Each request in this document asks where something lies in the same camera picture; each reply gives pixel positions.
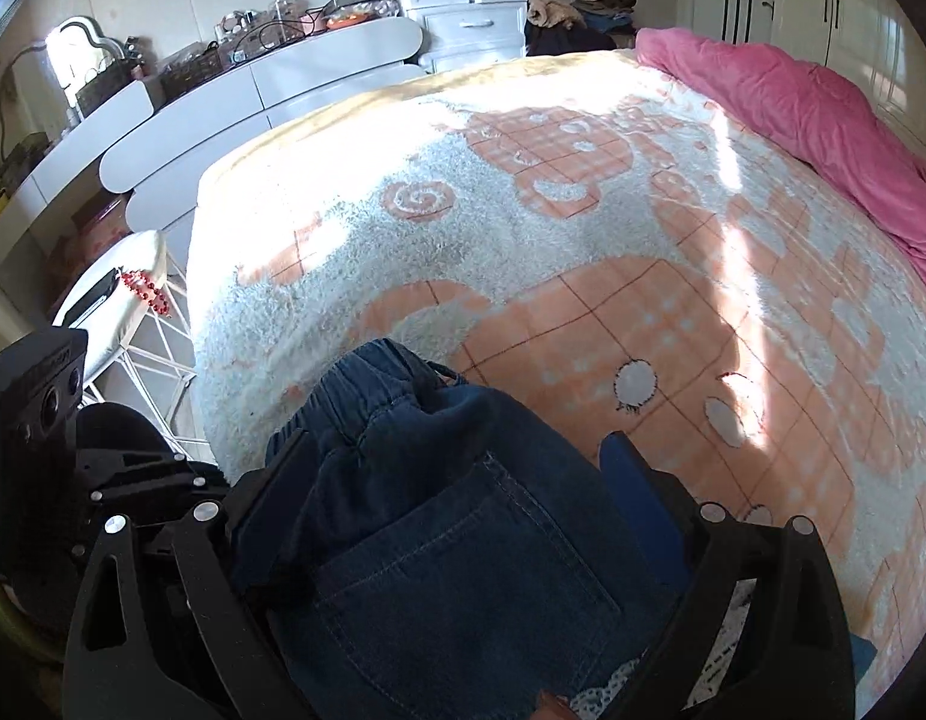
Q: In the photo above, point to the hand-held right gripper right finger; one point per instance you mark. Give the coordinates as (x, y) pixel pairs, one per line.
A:
(635, 495)

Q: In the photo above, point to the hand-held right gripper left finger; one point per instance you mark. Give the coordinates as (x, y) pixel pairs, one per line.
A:
(260, 499)

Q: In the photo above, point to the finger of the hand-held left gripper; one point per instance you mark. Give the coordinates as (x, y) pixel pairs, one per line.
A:
(147, 484)

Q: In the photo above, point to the blue denim pants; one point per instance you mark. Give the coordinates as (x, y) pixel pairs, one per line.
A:
(448, 577)

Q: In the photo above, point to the black flat device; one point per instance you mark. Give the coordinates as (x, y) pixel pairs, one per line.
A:
(91, 296)

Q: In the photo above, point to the pink storage box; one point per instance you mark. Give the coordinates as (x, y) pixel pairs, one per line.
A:
(87, 240)

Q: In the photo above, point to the beige lace-trimmed sheet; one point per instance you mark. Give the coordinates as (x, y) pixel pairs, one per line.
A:
(605, 694)

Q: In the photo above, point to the white and orange printed blanket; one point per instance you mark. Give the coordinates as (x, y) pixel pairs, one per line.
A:
(583, 277)

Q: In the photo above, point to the dark storage basket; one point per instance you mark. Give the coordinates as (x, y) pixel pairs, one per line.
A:
(189, 71)
(102, 86)

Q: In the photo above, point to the lit vanity mirror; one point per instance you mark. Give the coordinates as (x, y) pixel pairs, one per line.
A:
(72, 52)

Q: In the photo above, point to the pink duvet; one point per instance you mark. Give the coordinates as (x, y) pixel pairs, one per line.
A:
(793, 112)

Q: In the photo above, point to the white dresser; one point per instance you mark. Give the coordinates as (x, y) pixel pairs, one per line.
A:
(320, 67)

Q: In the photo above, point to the dark blue garment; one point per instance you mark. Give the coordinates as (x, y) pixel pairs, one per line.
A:
(568, 41)

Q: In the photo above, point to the tan fuzzy garment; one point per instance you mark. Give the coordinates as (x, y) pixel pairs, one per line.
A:
(549, 11)

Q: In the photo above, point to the pile of folded clothes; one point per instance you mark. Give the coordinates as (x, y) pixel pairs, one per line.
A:
(601, 4)

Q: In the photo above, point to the bowl with orange contents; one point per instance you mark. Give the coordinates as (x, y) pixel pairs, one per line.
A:
(361, 11)

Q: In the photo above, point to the white drawer cabinet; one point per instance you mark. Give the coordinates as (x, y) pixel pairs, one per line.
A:
(448, 22)

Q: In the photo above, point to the white wardrobe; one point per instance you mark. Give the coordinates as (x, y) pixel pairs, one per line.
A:
(868, 30)

